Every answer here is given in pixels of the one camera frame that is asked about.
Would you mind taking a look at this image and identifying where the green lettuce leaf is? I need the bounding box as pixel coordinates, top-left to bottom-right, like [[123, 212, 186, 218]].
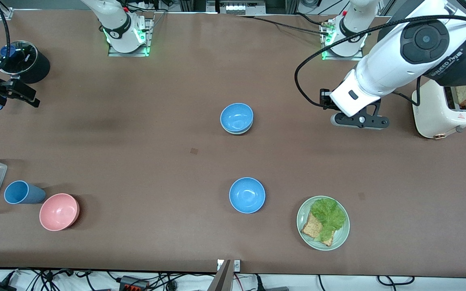
[[311, 197, 347, 242]]

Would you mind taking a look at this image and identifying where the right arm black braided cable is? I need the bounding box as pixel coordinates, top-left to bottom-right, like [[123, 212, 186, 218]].
[[0, 0, 12, 76]]

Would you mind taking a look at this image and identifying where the grey metal post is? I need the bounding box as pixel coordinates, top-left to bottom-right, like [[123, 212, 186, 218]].
[[208, 260, 232, 291]]

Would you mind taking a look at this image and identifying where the black cylindrical utensil pot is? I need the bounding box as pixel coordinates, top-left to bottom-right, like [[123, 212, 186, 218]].
[[0, 40, 51, 84]]

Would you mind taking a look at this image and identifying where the blue cup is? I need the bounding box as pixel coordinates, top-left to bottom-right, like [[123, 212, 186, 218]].
[[4, 180, 47, 205]]

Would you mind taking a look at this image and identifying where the brown bread slice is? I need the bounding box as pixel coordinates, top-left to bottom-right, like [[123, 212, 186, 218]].
[[301, 211, 335, 247]]

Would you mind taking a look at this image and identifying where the white power strip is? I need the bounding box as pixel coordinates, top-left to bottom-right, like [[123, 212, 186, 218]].
[[218, 0, 267, 16]]

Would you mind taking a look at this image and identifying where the black table cable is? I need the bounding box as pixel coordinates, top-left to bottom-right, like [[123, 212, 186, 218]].
[[236, 14, 331, 36]]

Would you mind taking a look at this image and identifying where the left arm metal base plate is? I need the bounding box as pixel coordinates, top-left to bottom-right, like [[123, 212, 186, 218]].
[[321, 19, 365, 61]]

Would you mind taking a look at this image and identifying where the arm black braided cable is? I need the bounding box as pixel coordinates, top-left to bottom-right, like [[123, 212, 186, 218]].
[[294, 15, 466, 108], [0, 0, 12, 76]]

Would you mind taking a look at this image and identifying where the small metal table bracket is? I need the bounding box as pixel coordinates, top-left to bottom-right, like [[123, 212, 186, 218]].
[[217, 259, 241, 272]]

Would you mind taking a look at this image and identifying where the blue bowl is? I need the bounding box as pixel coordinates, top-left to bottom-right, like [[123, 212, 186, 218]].
[[220, 103, 254, 133], [229, 177, 266, 214]]

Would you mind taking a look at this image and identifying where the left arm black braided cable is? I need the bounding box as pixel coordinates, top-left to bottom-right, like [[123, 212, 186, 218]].
[[294, 15, 466, 108]]

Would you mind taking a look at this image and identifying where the black and red device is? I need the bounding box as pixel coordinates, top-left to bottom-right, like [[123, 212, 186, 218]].
[[119, 276, 150, 291]]

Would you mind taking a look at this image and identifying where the pink bowl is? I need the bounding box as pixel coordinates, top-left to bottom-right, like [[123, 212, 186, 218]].
[[39, 193, 80, 232]]

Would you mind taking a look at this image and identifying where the black looped floor cable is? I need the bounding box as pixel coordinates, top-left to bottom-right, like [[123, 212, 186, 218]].
[[376, 276, 415, 287]]

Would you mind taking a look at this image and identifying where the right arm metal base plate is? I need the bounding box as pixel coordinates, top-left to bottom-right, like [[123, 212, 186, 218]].
[[108, 17, 153, 57]]

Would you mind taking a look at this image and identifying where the green bowl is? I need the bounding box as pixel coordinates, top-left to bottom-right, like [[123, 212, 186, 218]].
[[221, 120, 254, 135]]

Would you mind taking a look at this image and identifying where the green plate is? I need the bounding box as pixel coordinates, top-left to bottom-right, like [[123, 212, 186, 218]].
[[297, 196, 350, 251]]

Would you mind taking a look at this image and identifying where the white toaster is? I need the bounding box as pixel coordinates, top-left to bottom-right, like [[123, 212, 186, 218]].
[[412, 78, 466, 140]]

